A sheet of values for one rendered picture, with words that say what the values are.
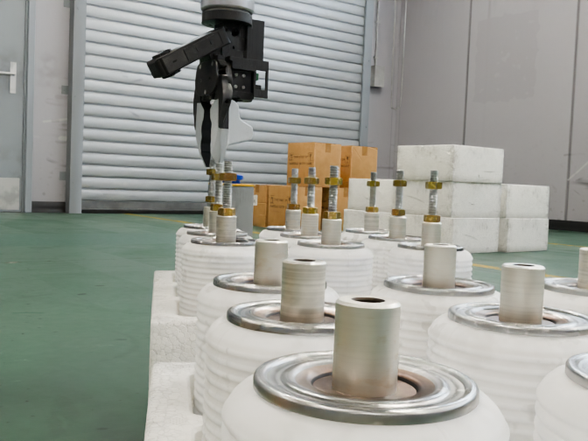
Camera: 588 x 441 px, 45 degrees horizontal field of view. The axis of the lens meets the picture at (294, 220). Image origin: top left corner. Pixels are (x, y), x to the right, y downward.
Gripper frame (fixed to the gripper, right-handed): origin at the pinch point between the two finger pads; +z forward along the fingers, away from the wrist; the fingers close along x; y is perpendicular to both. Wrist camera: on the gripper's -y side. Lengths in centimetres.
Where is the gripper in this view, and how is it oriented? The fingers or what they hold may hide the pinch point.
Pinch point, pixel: (208, 157)
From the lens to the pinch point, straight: 101.1
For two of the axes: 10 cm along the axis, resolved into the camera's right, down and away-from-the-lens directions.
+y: 8.5, 0.1, 5.2
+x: -5.2, -0.6, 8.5
